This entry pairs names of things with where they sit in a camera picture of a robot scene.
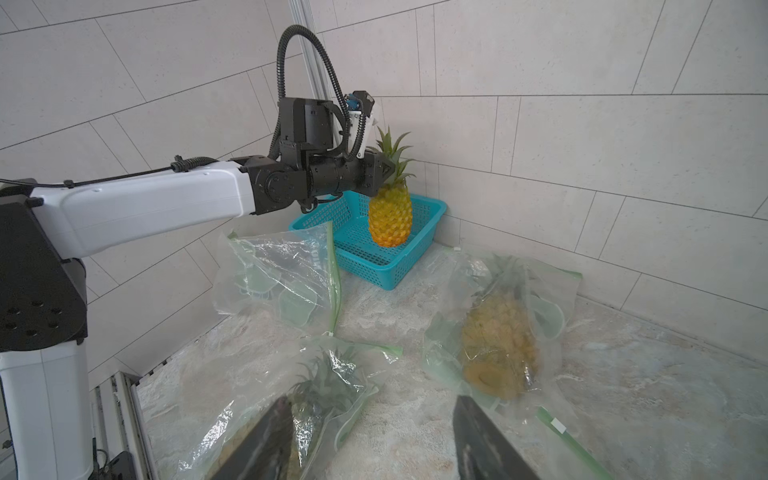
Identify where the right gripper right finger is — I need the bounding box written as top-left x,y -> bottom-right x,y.
452,395 -> 539,480

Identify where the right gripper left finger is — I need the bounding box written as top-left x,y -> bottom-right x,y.
207,395 -> 294,479

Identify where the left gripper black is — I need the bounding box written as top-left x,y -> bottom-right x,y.
307,150 -> 393,197

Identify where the pineapple yellow orange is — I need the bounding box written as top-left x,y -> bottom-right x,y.
368,127 -> 413,248

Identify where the clear zip-top bag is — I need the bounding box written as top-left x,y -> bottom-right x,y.
422,248 -> 583,409
174,335 -> 403,479
212,222 -> 342,336

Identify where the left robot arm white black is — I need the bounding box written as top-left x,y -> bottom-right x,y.
1,151 -> 395,479

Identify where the right pineapple in bag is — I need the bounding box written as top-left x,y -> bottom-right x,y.
205,343 -> 372,479

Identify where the pineapple in bag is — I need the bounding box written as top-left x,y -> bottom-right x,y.
205,343 -> 372,479
458,254 -> 538,400

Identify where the back pineapple in bag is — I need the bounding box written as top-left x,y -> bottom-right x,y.
458,254 -> 538,400

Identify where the teal plastic basket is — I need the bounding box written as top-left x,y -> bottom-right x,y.
287,190 -> 449,292

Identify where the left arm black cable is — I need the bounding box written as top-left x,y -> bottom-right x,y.
266,23 -> 367,163

